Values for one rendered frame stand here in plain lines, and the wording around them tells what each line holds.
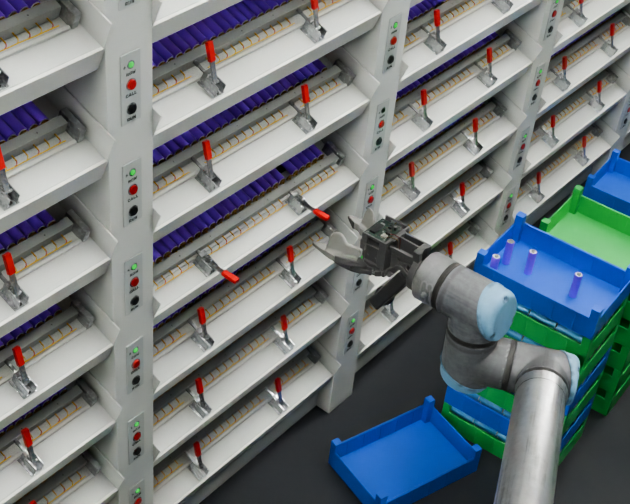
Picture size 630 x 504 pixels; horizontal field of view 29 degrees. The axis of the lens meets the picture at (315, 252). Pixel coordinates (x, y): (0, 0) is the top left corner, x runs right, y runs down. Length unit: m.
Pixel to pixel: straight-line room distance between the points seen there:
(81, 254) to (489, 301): 0.67
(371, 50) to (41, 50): 0.84
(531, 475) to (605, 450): 1.30
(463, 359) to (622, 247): 1.05
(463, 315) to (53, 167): 0.71
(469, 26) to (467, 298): 0.88
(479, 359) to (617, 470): 1.05
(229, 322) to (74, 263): 0.55
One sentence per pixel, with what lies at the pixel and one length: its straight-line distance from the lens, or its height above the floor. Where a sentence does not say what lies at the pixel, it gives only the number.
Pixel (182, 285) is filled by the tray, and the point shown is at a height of 0.74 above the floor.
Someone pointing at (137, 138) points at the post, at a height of 1.13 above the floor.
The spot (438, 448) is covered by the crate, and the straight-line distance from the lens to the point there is 2.99.
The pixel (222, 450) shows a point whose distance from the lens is 2.73.
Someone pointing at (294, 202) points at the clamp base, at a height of 0.75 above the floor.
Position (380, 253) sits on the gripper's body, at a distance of 2.09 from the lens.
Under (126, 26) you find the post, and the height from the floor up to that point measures 1.34.
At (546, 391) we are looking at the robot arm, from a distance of 2.01.
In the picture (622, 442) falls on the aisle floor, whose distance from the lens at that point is 3.14.
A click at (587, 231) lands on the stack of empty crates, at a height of 0.40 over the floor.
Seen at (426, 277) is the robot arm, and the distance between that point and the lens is 2.05.
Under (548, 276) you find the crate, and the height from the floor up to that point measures 0.48.
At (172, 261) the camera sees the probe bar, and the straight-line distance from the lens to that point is 2.22.
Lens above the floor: 2.21
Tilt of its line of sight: 40 degrees down
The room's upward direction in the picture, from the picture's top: 6 degrees clockwise
